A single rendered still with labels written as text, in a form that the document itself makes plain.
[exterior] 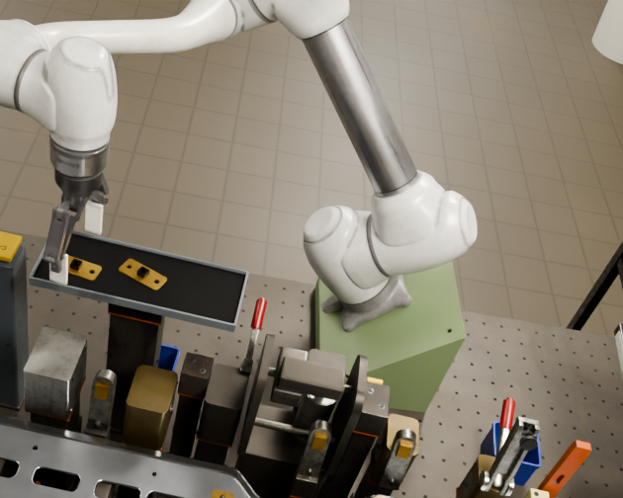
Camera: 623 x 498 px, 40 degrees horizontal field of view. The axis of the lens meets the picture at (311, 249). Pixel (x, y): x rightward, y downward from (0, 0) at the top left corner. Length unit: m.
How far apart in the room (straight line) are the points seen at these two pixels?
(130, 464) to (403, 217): 0.75
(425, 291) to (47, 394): 0.91
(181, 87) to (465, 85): 1.55
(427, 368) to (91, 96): 1.03
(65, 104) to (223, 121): 2.67
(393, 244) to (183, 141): 2.05
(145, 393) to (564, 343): 1.29
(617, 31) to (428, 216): 3.79
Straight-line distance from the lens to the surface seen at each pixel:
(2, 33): 1.37
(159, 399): 1.49
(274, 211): 3.49
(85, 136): 1.30
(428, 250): 1.82
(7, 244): 1.61
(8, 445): 1.54
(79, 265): 1.55
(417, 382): 1.98
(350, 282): 1.93
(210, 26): 1.62
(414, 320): 1.96
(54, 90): 1.27
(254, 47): 4.48
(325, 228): 1.87
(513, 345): 2.33
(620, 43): 5.50
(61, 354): 1.50
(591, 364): 2.40
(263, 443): 1.60
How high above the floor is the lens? 2.30
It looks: 43 degrees down
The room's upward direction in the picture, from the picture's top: 17 degrees clockwise
